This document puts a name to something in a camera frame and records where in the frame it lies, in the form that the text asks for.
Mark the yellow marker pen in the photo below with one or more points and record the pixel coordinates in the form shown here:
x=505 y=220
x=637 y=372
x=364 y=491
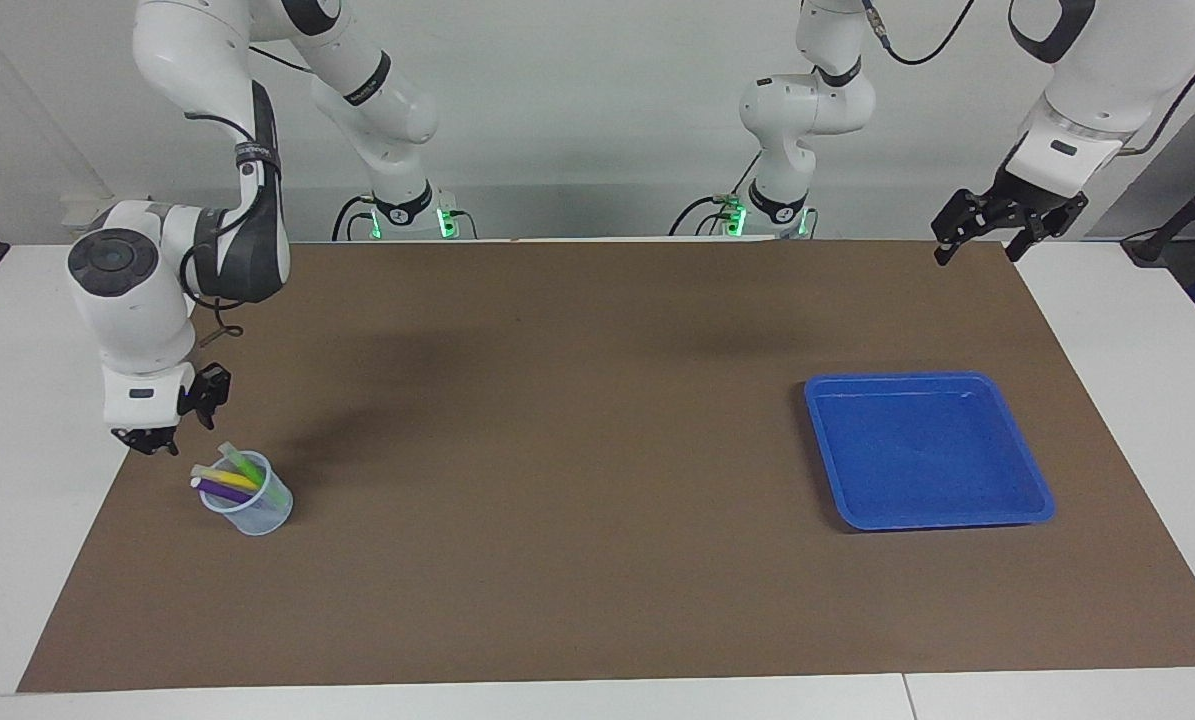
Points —
x=227 y=478

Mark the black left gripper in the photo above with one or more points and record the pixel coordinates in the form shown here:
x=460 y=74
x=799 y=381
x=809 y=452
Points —
x=1032 y=200

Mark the translucent plastic cup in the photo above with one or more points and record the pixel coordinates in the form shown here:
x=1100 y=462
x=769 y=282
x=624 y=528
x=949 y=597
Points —
x=257 y=520

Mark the purple marker pen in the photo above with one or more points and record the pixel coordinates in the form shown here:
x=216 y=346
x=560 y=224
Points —
x=222 y=493

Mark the blue plastic tray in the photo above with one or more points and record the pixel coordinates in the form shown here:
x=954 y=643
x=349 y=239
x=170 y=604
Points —
x=917 y=450

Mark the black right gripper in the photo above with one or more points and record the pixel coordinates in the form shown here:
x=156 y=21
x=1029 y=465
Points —
x=197 y=395

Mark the white power strip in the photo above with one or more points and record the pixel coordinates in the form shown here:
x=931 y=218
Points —
x=82 y=208

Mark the black stand pole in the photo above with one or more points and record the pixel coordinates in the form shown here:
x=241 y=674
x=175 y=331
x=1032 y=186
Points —
x=1177 y=215

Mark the brown table mat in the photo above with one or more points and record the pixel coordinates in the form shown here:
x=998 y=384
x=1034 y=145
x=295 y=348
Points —
x=557 y=500

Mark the green marker pen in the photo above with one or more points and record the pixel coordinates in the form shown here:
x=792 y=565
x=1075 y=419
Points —
x=247 y=468

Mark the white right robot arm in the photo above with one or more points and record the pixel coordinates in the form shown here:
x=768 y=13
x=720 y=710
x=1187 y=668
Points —
x=137 y=290

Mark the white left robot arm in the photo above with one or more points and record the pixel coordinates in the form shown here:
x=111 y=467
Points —
x=1087 y=90

